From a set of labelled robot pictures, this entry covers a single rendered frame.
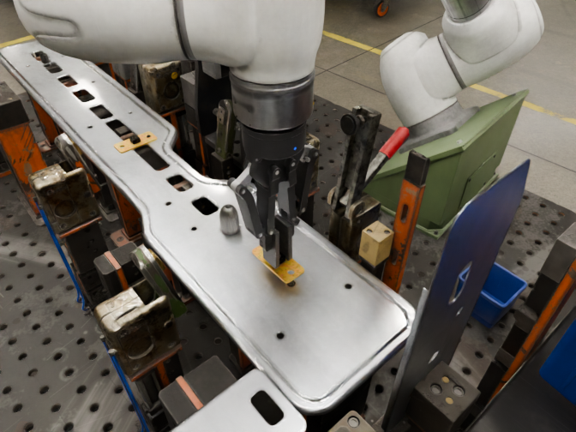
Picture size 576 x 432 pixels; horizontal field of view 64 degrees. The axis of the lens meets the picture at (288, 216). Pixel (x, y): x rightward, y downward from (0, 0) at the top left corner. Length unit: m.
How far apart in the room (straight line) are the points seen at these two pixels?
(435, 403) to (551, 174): 2.48
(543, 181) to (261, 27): 2.51
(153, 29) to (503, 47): 0.95
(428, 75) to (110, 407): 1.03
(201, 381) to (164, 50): 0.40
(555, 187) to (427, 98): 1.66
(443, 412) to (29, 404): 0.76
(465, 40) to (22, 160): 1.09
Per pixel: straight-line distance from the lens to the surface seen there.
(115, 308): 0.65
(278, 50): 0.45
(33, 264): 1.28
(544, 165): 3.00
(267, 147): 0.52
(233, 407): 0.60
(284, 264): 0.68
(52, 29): 0.50
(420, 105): 1.28
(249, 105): 0.49
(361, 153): 0.67
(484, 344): 1.07
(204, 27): 0.45
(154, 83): 1.15
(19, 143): 1.29
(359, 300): 0.68
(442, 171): 1.13
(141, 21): 0.46
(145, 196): 0.88
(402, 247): 0.71
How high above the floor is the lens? 1.54
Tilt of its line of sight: 42 degrees down
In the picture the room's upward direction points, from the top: straight up
